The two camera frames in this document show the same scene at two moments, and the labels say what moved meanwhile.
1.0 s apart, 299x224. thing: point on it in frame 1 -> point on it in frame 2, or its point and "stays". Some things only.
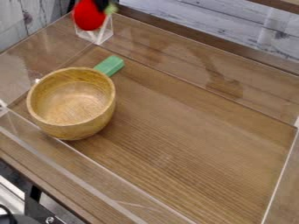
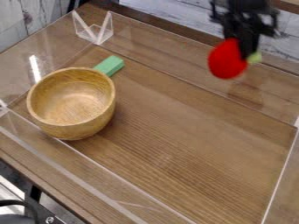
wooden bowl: (71, 101) stays
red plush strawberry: (88, 14) -> (226, 59)
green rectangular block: (110, 66) stays
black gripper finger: (102, 3) -> (244, 18)
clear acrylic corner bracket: (98, 35) stays
